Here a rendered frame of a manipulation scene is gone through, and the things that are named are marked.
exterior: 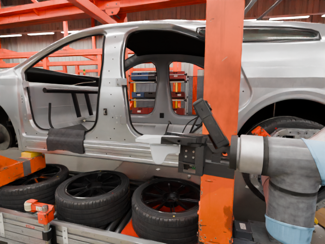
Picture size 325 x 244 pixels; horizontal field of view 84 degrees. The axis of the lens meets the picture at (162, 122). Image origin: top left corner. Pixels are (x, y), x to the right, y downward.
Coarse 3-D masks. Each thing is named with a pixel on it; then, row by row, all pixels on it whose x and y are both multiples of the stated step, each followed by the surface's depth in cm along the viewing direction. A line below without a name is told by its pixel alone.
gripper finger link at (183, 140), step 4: (164, 140) 37; (168, 140) 36; (172, 140) 36; (176, 140) 36; (180, 140) 36; (184, 140) 36; (188, 140) 36; (192, 140) 37; (176, 144) 37; (180, 144) 37; (184, 144) 36; (188, 144) 36
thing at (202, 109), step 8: (192, 104) 39; (200, 104) 38; (208, 104) 39; (200, 112) 38; (208, 112) 38; (208, 120) 38; (216, 120) 40; (208, 128) 38; (216, 128) 37; (216, 136) 37; (224, 136) 37; (216, 144) 37; (224, 144) 37
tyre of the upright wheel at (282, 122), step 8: (264, 120) 143; (272, 120) 132; (280, 120) 125; (288, 120) 123; (296, 120) 121; (304, 120) 121; (264, 128) 127; (272, 128) 125; (304, 128) 120; (312, 128) 119; (320, 128) 118; (248, 176) 134; (248, 184) 135; (256, 192) 134; (264, 200) 133
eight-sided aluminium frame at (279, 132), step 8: (280, 128) 119; (288, 128) 119; (296, 128) 119; (272, 136) 119; (280, 136) 117; (304, 136) 114; (256, 176) 124; (256, 184) 125; (320, 200) 117; (320, 208) 117
